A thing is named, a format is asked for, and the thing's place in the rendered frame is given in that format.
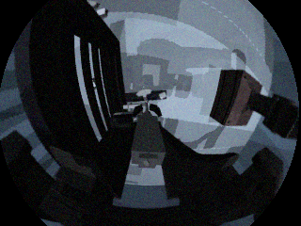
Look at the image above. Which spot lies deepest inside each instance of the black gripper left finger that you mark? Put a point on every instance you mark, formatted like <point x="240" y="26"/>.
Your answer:
<point x="108" y="163"/>

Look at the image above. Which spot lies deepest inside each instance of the black slotted rack door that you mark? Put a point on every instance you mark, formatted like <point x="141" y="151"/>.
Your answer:
<point x="48" y="82"/>

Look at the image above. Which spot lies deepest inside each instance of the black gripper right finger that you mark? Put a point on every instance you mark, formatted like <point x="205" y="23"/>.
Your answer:
<point x="183" y="166"/>

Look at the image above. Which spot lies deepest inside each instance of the grey rectangular bar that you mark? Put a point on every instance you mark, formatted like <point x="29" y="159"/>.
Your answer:
<point x="93" y="4"/>

